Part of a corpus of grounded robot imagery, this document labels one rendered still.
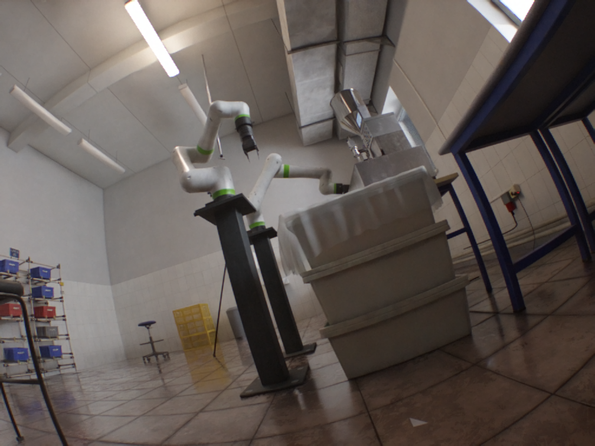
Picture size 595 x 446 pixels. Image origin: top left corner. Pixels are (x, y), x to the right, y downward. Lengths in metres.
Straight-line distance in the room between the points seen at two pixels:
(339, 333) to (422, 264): 0.40
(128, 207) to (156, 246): 1.43
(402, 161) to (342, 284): 0.99
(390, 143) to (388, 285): 1.11
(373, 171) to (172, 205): 5.51
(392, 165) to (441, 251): 0.81
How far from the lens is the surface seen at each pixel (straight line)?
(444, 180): 1.74
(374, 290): 1.05
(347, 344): 1.07
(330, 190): 2.27
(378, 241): 1.07
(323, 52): 4.39
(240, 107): 1.61
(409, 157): 1.82
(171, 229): 6.51
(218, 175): 1.50
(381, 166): 1.74
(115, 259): 7.37
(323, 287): 1.05
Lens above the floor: 0.36
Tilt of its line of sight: 15 degrees up
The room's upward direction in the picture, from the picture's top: 18 degrees counter-clockwise
